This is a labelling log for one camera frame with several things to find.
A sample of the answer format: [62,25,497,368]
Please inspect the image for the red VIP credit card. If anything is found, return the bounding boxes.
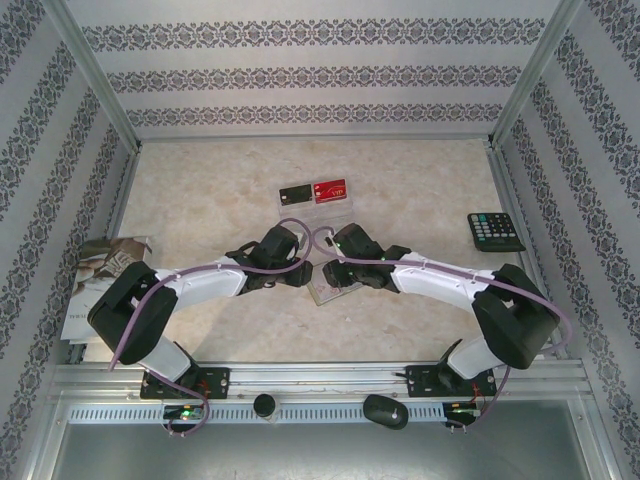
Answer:
[313,178,350,205]

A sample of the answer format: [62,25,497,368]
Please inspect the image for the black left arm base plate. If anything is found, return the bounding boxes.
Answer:
[139,366,231,401]

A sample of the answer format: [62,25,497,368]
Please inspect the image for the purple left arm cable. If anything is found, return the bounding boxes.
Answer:
[108,217,326,440]

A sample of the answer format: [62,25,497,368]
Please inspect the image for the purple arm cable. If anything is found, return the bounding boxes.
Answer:
[108,217,326,440]
[312,225,574,432]

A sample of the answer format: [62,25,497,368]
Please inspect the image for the clear acrylic card stand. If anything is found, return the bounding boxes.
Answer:
[277,182,357,226]

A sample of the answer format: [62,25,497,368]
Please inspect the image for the black credit card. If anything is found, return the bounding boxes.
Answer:
[278,184,315,207]

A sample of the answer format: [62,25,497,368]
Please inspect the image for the aluminium frame post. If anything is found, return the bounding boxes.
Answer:
[485,0,586,150]
[38,0,144,154]

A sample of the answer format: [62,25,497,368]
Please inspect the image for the slotted grey cable duct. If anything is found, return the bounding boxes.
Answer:
[67,402,449,425]

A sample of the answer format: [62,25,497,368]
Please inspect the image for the small jar with black lid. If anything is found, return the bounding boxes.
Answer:
[253,393,280,426]

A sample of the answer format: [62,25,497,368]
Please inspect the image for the black computer mouse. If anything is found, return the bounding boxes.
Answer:
[362,393,409,431]

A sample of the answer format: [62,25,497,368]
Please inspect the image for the aluminium mounting rail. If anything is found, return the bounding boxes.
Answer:
[49,359,586,401]

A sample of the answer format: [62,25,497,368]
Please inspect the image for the black calculator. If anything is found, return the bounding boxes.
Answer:
[467,212,527,254]

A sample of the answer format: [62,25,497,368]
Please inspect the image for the green card holder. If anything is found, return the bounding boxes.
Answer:
[307,262,369,307]

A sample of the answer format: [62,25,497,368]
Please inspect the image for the magazine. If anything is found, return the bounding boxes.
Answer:
[60,234,155,346]

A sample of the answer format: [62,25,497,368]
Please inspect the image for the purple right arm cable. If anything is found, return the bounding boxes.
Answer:
[312,225,574,432]

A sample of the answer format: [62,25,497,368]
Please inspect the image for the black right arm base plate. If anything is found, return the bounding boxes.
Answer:
[405,363,499,400]

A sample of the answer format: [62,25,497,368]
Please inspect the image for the aluminium side rail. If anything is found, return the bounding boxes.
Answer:
[485,142,571,361]
[67,147,144,366]

